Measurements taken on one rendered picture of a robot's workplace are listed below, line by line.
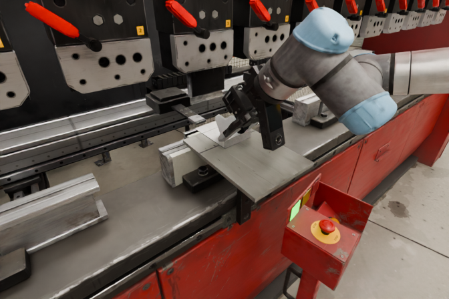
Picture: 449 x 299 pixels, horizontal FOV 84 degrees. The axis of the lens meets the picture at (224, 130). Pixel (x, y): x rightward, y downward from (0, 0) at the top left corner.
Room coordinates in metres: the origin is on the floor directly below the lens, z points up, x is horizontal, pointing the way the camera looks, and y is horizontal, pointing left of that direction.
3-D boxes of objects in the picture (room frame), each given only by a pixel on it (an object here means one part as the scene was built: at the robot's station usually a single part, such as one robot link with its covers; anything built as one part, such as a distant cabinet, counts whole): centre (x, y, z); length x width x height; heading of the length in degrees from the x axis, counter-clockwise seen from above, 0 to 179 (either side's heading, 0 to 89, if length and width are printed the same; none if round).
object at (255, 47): (0.71, -0.09, 1.26); 0.15 x 0.09 x 0.17; 128
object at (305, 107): (1.38, -0.95, 0.92); 1.67 x 0.06 x 0.10; 128
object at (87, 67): (0.47, 0.22, 1.26); 0.15 x 0.09 x 0.17; 128
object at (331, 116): (0.93, -0.47, 0.89); 0.30 x 0.05 x 0.03; 128
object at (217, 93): (0.61, 0.05, 1.13); 0.10 x 0.02 x 0.10; 128
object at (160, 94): (0.74, 0.15, 1.01); 0.26 x 0.12 x 0.05; 38
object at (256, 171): (0.49, -0.05, 1.00); 0.26 x 0.18 x 0.01; 38
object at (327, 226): (0.44, -0.26, 0.79); 0.04 x 0.04 x 0.04
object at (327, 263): (0.48, -0.29, 0.75); 0.20 x 0.16 x 0.18; 138
